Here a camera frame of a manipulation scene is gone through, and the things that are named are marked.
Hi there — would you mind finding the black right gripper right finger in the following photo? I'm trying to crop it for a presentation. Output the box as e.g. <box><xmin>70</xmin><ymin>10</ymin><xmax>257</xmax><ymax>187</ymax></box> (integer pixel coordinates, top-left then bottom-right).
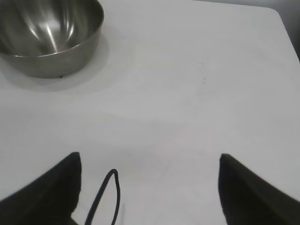
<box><xmin>217</xmin><ymin>153</ymin><xmax>300</xmax><ymax>225</ymax></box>

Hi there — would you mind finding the stainless steel bowl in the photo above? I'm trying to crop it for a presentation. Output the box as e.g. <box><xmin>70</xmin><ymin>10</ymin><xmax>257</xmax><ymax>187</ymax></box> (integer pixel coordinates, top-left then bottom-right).
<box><xmin>0</xmin><ymin>0</ymin><xmax>105</xmax><ymax>79</ymax></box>

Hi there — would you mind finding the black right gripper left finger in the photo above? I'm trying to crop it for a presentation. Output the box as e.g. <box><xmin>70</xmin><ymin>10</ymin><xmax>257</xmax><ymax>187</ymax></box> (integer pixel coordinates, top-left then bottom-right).
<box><xmin>0</xmin><ymin>151</ymin><xmax>83</xmax><ymax>225</ymax></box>

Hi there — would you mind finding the black right camera cable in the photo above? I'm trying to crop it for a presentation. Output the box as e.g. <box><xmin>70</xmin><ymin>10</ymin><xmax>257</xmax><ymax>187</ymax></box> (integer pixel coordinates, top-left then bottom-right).
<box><xmin>84</xmin><ymin>168</ymin><xmax>121</xmax><ymax>225</ymax></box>

